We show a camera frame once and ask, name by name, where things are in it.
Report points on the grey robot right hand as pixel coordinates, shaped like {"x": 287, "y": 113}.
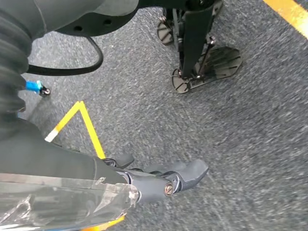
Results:
{"x": 47, "y": 165}

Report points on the blue metal shelf rack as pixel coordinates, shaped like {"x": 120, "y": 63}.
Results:
{"x": 32, "y": 86}

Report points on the clear plastic film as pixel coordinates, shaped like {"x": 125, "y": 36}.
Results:
{"x": 72, "y": 207}

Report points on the yellow floor tape outline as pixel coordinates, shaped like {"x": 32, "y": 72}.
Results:
{"x": 92, "y": 127}
{"x": 294, "y": 14}

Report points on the grey robot body shell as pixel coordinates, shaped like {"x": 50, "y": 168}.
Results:
{"x": 72, "y": 9}

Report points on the black robot right leg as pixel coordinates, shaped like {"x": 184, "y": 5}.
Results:
{"x": 195, "y": 38}

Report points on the black robot right foot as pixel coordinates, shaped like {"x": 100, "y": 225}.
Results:
{"x": 226, "y": 62}

